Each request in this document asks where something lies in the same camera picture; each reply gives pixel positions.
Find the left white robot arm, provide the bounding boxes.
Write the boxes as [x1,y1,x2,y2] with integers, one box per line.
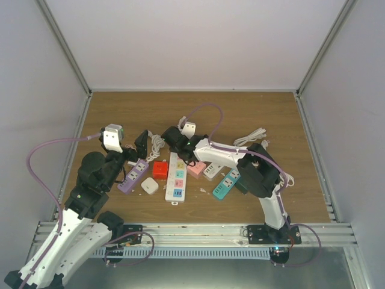
[4,125,149,288]

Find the teal power strip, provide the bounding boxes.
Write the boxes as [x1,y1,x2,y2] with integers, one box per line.
[212,169,240,200]

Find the dark green cube socket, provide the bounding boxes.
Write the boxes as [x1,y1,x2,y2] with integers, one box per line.
[235,179,248,194]

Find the small white flat adapter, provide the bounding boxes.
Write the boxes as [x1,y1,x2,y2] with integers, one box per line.
[141,177,159,195]

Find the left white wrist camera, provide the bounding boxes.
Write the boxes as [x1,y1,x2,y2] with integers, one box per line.
[101,124,124,153]

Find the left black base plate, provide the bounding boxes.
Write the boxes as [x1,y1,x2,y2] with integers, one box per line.
[114,224,143,246]

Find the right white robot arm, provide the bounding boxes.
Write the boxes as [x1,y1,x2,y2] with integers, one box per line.
[161,126,289,244]

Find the red cube socket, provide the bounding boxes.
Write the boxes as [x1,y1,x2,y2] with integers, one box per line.
[152,161,168,180]

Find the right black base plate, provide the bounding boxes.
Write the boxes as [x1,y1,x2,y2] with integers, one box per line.
[246,224,302,244]

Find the white power strip green ports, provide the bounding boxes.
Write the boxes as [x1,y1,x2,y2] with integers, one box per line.
[203,163,224,181]

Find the grey slotted cable duct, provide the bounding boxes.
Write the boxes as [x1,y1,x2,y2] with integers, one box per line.
[91,246,270,261]

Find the aluminium front rail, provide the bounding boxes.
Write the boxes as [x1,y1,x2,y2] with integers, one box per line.
[33,221,359,246]

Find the pink cube socket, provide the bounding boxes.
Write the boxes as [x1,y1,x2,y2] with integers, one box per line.
[187,161,206,179]

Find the white bundled cord back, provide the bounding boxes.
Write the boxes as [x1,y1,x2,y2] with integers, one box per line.
[233,127,270,149]

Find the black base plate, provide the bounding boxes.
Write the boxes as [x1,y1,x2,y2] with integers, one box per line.
[246,224,302,244]
[114,224,143,246]

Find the long white power strip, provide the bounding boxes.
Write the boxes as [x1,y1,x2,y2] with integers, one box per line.
[165,152,187,205]

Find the purple power strip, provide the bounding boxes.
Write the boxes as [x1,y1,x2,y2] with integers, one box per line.
[117,160,149,194]

